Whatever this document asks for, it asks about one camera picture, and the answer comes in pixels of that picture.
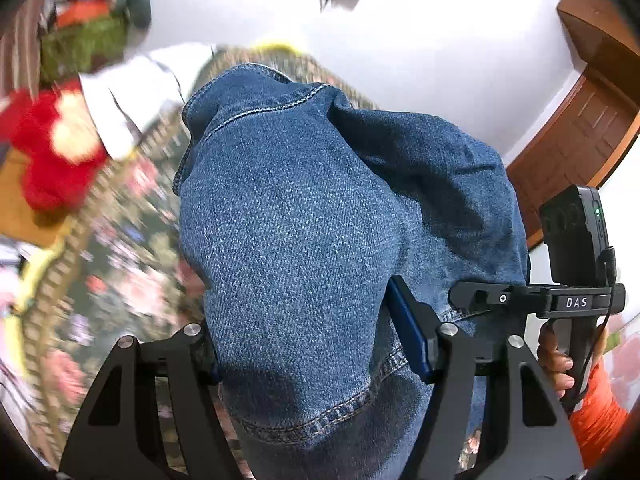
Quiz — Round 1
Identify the orange box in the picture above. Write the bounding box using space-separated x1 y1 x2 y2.
55 0 111 28

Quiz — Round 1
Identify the brown wooden board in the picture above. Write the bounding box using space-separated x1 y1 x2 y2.
0 148 68 247

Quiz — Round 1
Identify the floral bed cover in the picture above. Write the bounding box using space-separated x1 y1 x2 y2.
24 61 371 460

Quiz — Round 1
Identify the blue denim jacket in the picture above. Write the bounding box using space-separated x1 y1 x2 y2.
174 64 528 479

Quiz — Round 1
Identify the wooden door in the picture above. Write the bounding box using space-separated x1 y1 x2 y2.
508 0 639 248

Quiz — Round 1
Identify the red plush toy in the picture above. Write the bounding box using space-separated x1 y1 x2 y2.
1 78 110 212

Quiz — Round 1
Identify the orange sleeve forearm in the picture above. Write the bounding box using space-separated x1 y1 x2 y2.
570 364 628 469

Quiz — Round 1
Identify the green storage box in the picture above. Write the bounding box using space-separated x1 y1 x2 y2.
40 16 128 84

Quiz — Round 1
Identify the striped pink curtain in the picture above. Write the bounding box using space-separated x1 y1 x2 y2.
0 0 44 98

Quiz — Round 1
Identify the white pillow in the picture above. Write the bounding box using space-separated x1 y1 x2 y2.
79 41 216 160

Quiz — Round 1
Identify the right hand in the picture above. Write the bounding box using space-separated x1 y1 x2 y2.
537 322 608 398

